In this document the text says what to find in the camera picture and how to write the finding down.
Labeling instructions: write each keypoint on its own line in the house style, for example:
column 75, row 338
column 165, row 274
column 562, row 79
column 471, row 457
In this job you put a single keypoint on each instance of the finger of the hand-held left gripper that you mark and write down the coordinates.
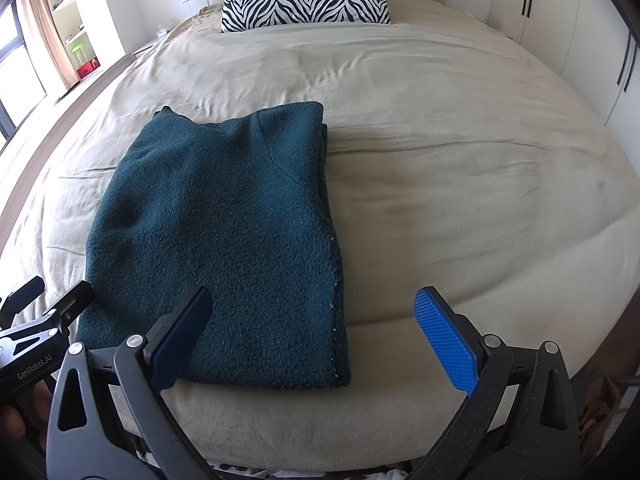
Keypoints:
column 72, row 307
column 25, row 295

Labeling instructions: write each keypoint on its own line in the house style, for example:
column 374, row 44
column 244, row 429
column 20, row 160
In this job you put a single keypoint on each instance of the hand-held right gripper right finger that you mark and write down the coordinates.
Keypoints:
column 445, row 340

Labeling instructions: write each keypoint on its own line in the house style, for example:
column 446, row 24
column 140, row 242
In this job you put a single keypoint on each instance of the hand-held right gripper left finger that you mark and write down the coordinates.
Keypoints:
column 185, row 335

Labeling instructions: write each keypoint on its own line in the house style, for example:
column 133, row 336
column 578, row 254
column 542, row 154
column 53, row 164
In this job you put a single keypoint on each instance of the dark green fleece sweater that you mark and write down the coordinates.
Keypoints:
column 225, row 240

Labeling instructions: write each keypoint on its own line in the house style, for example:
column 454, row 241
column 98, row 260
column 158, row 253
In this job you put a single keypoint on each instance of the person's left hand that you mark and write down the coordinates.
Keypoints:
column 12, row 425

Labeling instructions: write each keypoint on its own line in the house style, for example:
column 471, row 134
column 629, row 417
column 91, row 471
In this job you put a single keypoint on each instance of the bed with beige sheet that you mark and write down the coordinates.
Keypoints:
column 450, row 185

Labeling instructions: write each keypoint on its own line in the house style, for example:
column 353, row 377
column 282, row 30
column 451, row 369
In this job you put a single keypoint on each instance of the black framed window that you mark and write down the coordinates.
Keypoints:
column 15, row 75

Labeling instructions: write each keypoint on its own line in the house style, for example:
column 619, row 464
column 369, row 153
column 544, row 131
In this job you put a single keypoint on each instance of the red box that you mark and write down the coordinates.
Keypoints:
column 89, row 68

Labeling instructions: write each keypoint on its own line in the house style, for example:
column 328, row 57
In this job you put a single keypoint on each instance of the green stool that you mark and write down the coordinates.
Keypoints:
column 78, row 57

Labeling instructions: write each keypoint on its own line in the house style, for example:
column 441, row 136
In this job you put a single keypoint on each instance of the beige curtain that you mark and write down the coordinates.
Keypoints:
column 47, row 35

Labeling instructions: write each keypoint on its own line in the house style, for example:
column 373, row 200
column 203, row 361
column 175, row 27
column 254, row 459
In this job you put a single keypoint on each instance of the white shelf unit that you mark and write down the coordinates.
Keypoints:
column 67, row 5

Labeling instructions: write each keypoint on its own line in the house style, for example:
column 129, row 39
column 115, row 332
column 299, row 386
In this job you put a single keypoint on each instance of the white wardrobe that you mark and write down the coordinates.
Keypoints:
column 560, row 20

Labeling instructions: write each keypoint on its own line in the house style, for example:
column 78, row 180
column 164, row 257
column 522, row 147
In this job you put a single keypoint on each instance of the zebra print pillow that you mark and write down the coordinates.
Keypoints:
column 305, row 0

